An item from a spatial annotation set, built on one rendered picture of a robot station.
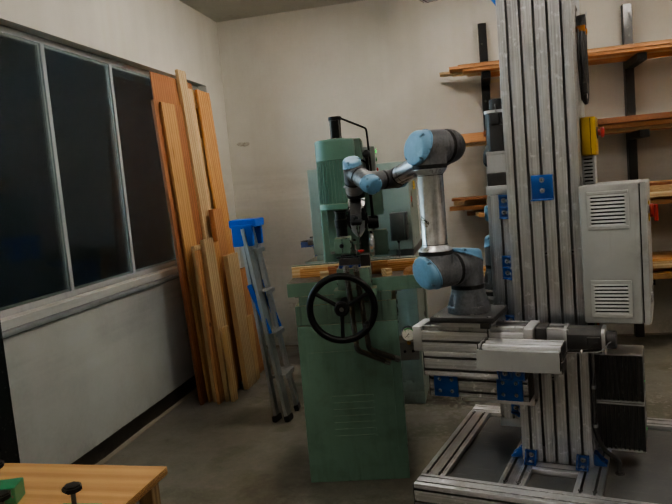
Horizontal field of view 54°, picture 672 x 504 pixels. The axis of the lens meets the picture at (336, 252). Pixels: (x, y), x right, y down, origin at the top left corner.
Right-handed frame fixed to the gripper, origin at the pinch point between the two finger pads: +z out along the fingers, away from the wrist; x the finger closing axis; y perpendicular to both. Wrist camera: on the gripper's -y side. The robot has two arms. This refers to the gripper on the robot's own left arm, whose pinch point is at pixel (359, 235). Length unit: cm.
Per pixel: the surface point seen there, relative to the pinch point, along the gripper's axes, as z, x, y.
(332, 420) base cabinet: 70, 17, -40
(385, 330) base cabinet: 36.7, -8.6, -20.0
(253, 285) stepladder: 68, 66, 54
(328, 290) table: 20.4, 14.7, -10.7
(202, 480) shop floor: 99, 81, -49
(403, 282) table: 19.1, -17.5, -9.6
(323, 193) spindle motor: -10.0, 15.1, 19.5
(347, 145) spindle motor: -27.5, 3.1, 29.3
